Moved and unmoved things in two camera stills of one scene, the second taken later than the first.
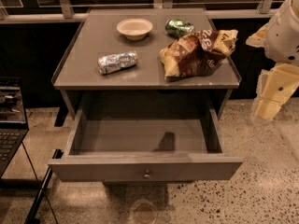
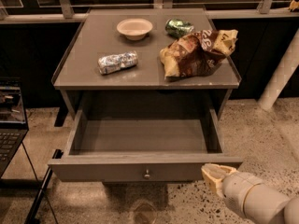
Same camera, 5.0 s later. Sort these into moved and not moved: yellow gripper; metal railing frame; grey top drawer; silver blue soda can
Moved: yellow gripper
Not moved: metal railing frame; grey top drawer; silver blue soda can
